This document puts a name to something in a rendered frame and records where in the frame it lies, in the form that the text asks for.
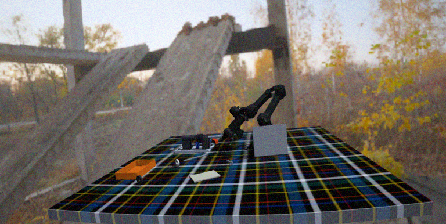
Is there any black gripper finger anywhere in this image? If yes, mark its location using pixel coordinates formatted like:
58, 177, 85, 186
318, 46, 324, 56
222, 133, 229, 141

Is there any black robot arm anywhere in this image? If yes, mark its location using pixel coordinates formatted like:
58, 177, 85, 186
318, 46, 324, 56
230, 85, 286, 139

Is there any orange open tray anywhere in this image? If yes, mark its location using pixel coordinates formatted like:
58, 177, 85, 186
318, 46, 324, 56
115, 159, 156, 180

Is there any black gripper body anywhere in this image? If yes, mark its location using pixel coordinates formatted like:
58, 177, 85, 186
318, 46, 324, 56
224, 120, 241, 138

